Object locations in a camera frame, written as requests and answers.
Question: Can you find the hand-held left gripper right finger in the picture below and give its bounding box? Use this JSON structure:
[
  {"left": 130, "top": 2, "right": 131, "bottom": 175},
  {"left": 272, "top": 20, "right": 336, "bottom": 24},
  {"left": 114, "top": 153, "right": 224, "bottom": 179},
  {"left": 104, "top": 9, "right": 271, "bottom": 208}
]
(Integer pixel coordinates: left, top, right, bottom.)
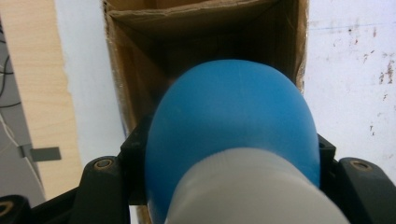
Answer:
[{"left": 317, "top": 133, "right": 338, "bottom": 189}]

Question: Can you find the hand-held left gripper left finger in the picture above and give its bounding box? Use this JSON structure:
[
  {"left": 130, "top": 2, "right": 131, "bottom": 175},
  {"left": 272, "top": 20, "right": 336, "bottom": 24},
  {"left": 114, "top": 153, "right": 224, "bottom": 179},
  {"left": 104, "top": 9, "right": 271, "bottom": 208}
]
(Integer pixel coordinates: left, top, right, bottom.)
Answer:
[{"left": 119, "top": 114, "right": 156, "bottom": 207}]

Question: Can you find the blue cardboard box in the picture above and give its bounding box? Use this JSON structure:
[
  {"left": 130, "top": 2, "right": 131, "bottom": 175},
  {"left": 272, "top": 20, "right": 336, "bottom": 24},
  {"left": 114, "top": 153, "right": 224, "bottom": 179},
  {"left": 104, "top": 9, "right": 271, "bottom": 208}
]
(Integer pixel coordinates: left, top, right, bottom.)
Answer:
[{"left": 102, "top": 0, "right": 310, "bottom": 224}]

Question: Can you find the blue bottle with white cap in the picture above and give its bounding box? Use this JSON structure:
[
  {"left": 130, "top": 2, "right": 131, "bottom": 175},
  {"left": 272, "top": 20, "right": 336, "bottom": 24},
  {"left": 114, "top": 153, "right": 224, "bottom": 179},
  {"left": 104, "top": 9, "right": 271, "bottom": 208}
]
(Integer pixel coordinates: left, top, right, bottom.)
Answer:
[{"left": 144, "top": 59, "right": 351, "bottom": 224}]

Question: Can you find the white table mat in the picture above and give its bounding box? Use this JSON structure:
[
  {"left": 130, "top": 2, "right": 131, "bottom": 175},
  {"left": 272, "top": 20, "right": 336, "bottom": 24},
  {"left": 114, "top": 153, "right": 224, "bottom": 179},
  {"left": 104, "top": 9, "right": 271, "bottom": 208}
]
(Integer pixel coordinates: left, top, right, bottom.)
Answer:
[{"left": 53, "top": 0, "right": 396, "bottom": 185}]

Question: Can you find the grey tape strip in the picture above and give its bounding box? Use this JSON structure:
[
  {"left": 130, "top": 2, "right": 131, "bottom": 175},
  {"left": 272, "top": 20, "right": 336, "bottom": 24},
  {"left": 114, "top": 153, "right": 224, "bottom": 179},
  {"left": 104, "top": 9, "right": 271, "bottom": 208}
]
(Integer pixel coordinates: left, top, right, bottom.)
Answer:
[{"left": 19, "top": 145, "right": 63, "bottom": 163}]

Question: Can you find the light wooden table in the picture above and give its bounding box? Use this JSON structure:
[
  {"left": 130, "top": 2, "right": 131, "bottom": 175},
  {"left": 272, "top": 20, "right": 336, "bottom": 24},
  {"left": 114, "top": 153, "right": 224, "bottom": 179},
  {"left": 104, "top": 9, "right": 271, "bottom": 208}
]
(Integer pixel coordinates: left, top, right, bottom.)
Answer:
[{"left": 0, "top": 0, "right": 84, "bottom": 201}]

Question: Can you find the thin white cable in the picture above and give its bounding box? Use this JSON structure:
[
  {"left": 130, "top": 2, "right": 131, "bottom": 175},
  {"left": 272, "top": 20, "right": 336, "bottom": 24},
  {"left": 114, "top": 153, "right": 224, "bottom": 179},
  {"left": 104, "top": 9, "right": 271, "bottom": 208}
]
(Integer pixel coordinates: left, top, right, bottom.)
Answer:
[{"left": 0, "top": 111, "right": 43, "bottom": 195}]

